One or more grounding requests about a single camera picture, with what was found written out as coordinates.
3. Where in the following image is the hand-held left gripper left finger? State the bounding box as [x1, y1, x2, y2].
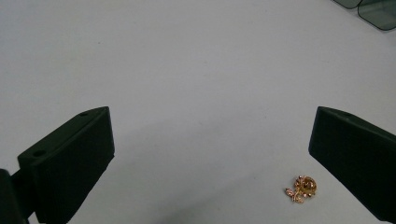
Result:
[10, 105, 116, 224]

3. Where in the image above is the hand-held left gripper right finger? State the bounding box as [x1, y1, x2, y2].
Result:
[308, 105, 396, 224]

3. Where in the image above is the gold flower brooch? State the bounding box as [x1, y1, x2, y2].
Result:
[285, 175, 318, 204]

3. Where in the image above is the dark green translucent tray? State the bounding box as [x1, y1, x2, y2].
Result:
[357, 0, 396, 32]
[332, 0, 363, 10]

